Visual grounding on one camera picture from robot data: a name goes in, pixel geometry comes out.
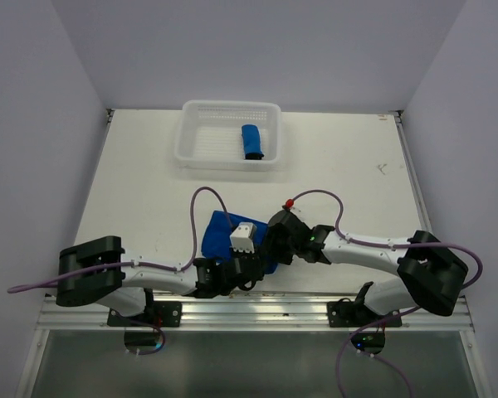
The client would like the right black base bracket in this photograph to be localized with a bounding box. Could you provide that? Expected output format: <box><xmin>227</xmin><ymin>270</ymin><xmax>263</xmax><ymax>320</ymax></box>
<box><xmin>326</xmin><ymin>298</ymin><xmax>403</xmax><ymax>328</ymax></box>

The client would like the aluminium mounting rail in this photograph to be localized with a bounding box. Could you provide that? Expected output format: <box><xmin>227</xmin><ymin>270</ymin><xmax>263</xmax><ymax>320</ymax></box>
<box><xmin>37</xmin><ymin>289</ymin><xmax>474</xmax><ymax>332</ymax></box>

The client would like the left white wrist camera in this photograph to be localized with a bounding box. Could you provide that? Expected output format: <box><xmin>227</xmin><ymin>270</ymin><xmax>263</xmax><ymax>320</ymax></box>
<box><xmin>229</xmin><ymin>222</ymin><xmax>256</xmax><ymax>253</ymax></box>

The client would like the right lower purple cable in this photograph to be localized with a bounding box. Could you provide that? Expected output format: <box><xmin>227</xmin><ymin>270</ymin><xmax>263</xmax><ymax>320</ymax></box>
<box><xmin>334</xmin><ymin>306</ymin><xmax>414</xmax><ymax>398</ymax></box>

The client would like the left black base bracket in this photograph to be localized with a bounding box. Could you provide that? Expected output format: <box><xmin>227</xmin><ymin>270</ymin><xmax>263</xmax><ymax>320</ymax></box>
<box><xmin>107</xmin><ymin>301</ymin><xmax>183</xmax><ymax>328</ymax></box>

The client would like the blue towel with black trim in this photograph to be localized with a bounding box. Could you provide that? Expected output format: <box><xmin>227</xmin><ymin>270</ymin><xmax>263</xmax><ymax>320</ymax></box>
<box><xmin>242</xmin><ymin>124</ymin><xmax>264</xmax><ymax>160</ymax></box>

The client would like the white plastic mesh basket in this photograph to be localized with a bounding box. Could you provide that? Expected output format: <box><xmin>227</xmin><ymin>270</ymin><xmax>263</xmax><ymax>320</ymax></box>
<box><xmin>174</xmin><ymin>100</ymin><xmax>283</xmax><ymax>172</ymax></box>

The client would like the purple cable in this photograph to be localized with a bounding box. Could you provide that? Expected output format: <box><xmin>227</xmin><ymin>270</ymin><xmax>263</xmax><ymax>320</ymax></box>
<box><xmin>292</xmin><ymin>189</ymin><xmax>484</xmax><ymax>291</ymax></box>
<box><xmin>334</xmin><ymin>306</ymin><xmax>414</xmax><ymax>398</ymax></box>
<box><xmin>122</xmin><ymin>317</ymin><xmax>167</xmax><ymax>356</ymax></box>
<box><xmin>7</xmin><ymin>187</ymin><xmax>233</xmax><ymax>294</ymax></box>

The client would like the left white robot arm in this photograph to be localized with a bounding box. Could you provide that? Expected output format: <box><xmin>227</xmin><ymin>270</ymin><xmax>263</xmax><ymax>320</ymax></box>
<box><xmin>56</xmin><ymin>235</ymin><xmax>266</xmax><ymax>326</ymax></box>

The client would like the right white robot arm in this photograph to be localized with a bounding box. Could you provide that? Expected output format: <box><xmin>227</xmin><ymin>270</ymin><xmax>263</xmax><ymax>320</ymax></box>
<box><xmin>261</xmin><ymin>210</ymin><xmax>468</xmax><ymax>326</ymax></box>

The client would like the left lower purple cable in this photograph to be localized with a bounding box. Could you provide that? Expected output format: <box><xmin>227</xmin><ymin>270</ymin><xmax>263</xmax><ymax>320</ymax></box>
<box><xmin>122</xmin><ymin>317</ymin><xmax>167</xmax><ymax>356</ymax></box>

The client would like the black base bracket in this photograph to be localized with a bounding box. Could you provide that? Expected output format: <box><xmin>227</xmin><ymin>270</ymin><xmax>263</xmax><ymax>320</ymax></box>
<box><xmin>326</xmin><ymin>298</ymin><xmax>403</xmax><ymax>328</ymax></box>
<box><xmin>107</xmin><ymin>301</ymin><xmax>183</xmax><ymax>328</ymax></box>

